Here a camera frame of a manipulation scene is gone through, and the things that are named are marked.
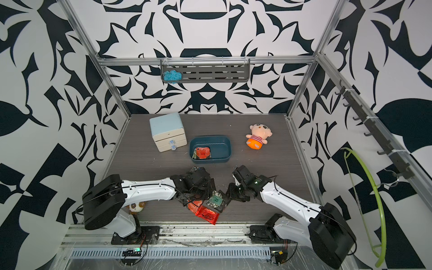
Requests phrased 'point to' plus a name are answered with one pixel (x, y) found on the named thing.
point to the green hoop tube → (383, 259)
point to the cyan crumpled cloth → (172, 76)
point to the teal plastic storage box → (220, 145)
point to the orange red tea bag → (193, 205)
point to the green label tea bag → (194, 154)
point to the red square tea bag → (202, 153)
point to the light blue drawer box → (168, 132)
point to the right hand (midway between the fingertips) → (225, 193)
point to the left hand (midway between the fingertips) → (211, 191)
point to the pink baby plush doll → (260, 134)
